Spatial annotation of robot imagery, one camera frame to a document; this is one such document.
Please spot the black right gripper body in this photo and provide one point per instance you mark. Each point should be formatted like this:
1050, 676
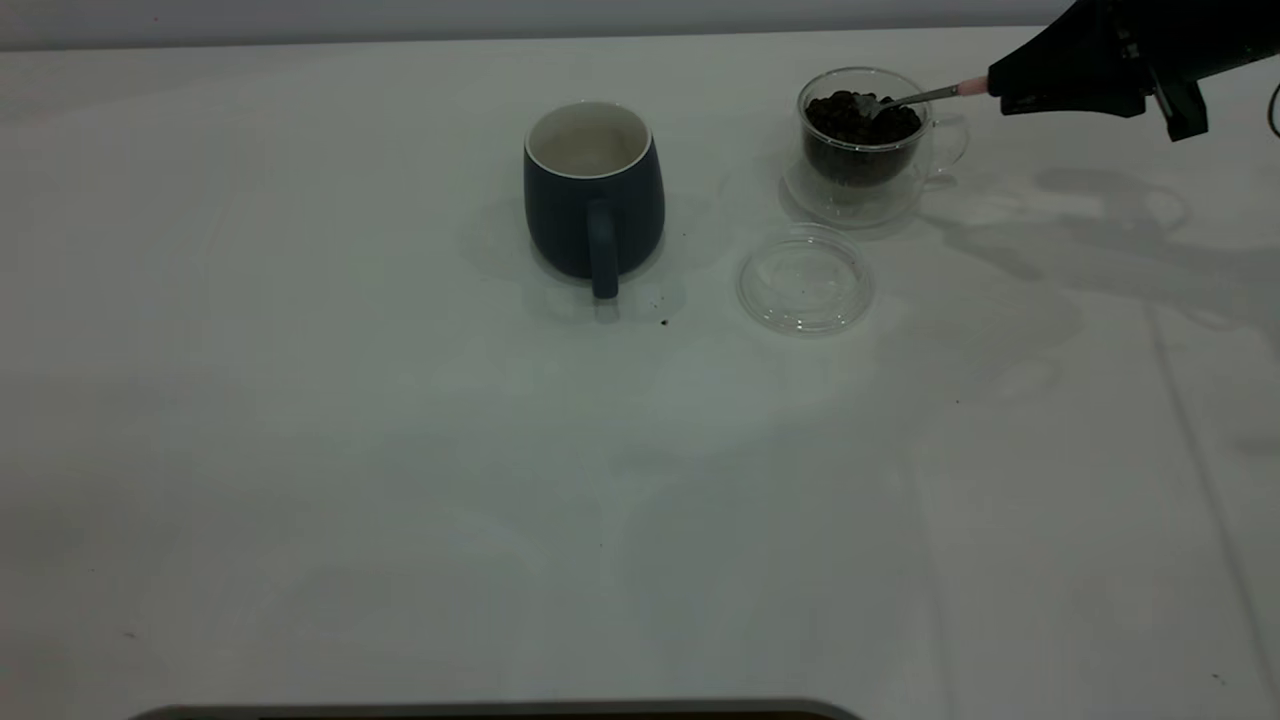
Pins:
1170, 35

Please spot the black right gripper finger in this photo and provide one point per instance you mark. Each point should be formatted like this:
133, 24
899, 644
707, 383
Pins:
1085, 35
1070, 88

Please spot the dark blue-grey ceramic mug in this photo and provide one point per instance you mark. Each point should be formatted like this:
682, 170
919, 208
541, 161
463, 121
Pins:
570, 220

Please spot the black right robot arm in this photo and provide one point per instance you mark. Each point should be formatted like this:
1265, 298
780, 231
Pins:
1252, 30

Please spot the dark roasted coffee beans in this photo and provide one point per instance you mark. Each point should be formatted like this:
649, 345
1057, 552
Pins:
850, 140

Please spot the clear round glass saucer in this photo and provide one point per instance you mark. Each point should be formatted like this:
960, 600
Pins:
805, 285

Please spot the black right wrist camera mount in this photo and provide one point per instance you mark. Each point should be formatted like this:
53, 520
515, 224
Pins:
1183, 110

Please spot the clear double-wall glass cup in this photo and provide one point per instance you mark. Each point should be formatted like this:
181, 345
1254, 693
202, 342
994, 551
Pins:
858, 200

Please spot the dark grey frame bar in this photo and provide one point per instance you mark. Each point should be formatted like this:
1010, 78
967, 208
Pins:
500, 711

